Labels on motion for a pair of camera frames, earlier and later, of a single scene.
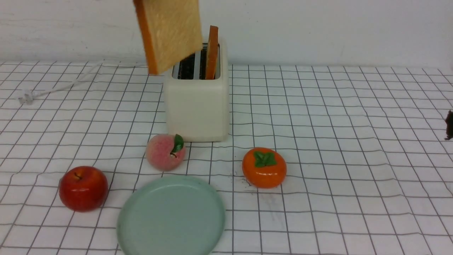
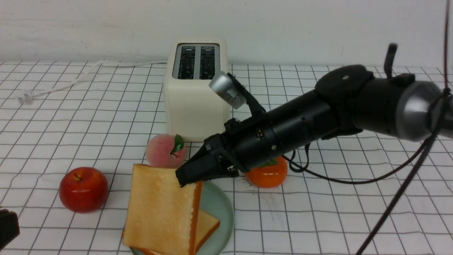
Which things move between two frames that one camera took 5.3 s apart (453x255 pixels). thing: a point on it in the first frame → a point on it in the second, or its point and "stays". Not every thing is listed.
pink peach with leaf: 166,152 stays
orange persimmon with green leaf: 264,168 stays
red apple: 83,189 stays
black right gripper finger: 449,123 → 244,143
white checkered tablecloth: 318,160 stays
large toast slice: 171,31 → 162,216
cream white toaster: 198,108 stays
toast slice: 212,52 → 207,223
